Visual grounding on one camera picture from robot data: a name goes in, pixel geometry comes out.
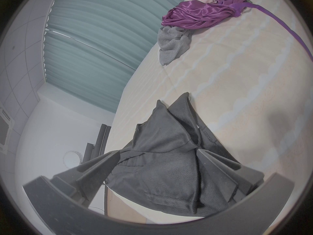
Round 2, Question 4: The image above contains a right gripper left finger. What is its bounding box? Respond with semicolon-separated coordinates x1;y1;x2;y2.
51;150;120;200

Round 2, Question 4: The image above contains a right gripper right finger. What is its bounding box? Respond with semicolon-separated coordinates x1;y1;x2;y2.
197;149;264;203

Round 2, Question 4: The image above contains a black T-shirt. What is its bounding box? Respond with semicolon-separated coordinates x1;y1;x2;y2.
104;92;243;216

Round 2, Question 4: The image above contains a bed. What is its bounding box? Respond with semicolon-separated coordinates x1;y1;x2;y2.
106;0;313;226

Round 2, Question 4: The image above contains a black dressing table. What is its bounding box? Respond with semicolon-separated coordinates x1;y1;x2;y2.
82;143;96;165

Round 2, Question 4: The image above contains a round mirror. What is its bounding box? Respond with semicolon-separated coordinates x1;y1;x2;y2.
63;151;82;168

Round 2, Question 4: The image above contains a black chest of drawers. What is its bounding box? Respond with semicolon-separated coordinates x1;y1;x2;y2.
95;123;112;157

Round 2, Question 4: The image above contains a white ceiling air vent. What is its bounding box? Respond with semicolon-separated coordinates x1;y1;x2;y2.
0;107;15;154

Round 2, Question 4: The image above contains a blue-green curtain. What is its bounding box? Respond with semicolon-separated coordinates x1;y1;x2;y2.
46;0;196;70
44;30;137;114

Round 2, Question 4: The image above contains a grey knit garment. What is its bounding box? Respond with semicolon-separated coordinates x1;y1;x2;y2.
157;26;192;66

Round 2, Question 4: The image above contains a purple satin garment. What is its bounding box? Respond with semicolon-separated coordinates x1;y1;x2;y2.
161;0;313;62

